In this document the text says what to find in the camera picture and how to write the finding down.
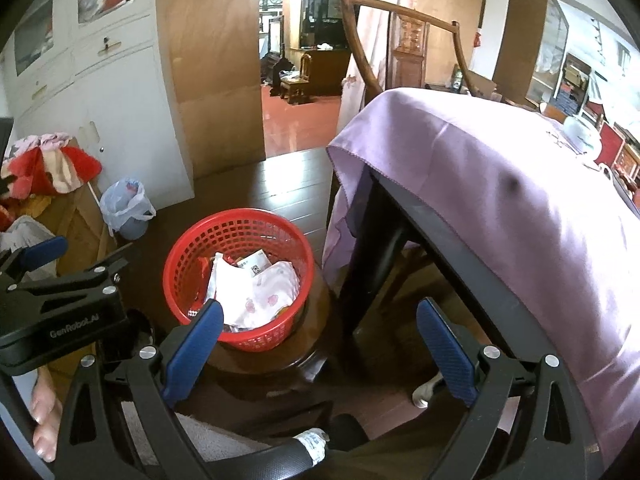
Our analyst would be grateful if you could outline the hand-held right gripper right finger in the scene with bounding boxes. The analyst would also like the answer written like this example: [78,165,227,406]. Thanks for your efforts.
[415,296,606,480]

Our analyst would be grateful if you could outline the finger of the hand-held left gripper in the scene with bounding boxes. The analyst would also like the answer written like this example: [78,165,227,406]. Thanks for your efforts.
[0,235,69,282]
[10,242,136,297]

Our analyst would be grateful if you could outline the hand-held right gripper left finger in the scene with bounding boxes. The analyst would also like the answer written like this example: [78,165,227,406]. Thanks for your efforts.
[52,299,226,480]

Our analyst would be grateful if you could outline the white paper napkin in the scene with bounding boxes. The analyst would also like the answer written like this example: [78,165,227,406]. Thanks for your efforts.
[207,252,301,332]

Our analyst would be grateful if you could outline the red plastic basket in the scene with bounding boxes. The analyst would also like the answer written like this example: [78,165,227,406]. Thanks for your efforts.
[162,207,315,352]

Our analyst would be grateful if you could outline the cardboard box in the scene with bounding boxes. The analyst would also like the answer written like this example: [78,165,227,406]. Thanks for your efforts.
[37,145,119,377]

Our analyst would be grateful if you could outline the small bin with plastic bag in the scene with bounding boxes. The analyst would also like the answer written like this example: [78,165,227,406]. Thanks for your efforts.
[99,177,157,241]

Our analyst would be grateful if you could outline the dark round wooden stool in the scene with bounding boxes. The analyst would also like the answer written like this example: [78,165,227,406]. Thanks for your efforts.
[200,260,342,402]

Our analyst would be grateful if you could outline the black dining table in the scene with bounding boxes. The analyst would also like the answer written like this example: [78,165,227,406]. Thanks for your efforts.
[344,167,601,442]

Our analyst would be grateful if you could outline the red and pink cloth pile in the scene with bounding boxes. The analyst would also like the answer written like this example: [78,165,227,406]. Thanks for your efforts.
[0,132,104,202]

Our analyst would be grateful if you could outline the white cabinet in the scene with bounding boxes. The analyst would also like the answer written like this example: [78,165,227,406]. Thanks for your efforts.
[0,0,197,212]

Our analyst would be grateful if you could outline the brown wooden panel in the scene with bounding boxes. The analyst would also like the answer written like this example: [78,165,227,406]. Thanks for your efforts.
[156,0,266,181]

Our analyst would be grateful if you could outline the white lidded ceramic jar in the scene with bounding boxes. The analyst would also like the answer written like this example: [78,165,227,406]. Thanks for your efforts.
[562,116,604,154]

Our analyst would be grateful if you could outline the small carved wooden stool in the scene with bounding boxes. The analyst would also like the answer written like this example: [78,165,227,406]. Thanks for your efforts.
[279,72,311,106]

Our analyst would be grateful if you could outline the carved wooden chair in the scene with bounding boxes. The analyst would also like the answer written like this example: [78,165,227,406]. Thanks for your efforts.
[340,0,482,112]

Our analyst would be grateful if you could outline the tall brown cabinet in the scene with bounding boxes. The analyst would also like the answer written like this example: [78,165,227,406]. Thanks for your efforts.
[492,0,571,107]

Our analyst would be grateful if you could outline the pink floral curtain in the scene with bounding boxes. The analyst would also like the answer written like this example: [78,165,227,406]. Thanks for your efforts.
[340,0,419,132]

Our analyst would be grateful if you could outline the eyeglasses with pink cord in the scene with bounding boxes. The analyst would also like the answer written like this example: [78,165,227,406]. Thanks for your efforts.
[545,127,577,149]

